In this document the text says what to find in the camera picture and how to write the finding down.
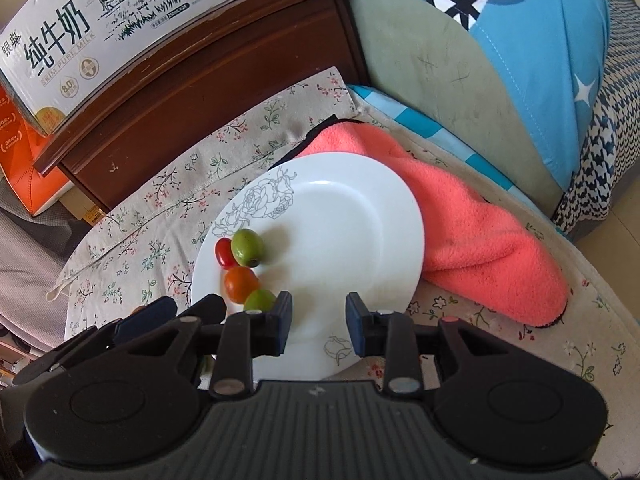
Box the brown wooden headboard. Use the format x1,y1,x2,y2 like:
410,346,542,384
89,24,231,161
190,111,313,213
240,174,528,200
32,0,371,211

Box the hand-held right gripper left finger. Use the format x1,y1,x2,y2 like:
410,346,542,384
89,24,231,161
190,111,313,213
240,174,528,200
127,291,294,401

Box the plain cardboard box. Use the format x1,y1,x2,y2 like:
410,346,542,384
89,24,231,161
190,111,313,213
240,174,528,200
60,185,108,226

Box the beige floral quilted mat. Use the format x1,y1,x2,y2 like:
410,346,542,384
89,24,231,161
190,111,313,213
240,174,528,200
350,110,640,461

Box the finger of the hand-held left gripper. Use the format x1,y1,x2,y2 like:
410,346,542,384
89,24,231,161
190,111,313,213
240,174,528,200
115,296,178,345
177,294,227,325

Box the green cushion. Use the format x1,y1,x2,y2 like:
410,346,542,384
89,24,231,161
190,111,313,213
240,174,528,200
350,0,571,216

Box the white plate with rose print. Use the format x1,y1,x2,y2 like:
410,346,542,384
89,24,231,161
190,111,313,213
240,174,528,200
190,152,426,381

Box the blue striped sheet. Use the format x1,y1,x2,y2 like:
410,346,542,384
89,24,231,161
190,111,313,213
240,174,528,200
347,85,451,141

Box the pink fleece towel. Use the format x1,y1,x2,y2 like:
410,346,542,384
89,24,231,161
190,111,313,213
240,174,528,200
272,115,571,328

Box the red cherry tomato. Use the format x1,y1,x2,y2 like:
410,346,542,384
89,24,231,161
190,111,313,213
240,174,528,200
215,237,238,268

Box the white milk carton box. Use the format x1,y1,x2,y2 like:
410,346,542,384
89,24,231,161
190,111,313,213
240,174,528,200
0,0,243,136

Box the green jujube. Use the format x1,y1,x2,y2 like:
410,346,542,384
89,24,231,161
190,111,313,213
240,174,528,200
231,228,265,267
243,289,278,313

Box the blue printed pillow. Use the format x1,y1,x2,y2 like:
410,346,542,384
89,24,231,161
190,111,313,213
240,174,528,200
345,0,613,186

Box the houndstooth patterned cloth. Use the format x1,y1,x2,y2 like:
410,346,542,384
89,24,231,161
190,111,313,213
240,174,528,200
550,0,640,238

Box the orange cardboard box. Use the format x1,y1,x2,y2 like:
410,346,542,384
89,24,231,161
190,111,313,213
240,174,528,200
0,82,71,218

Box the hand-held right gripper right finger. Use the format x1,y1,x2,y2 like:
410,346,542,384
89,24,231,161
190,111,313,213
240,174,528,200
346,291,506,397

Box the orange kumquat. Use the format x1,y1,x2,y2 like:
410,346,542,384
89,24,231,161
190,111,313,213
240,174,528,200
224,266,260,303

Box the floral print cloth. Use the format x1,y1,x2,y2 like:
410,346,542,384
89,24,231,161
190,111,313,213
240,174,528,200
47,65,361,391

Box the grey checked cloth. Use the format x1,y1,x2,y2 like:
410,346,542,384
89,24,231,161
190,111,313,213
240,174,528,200
0,175,101,361

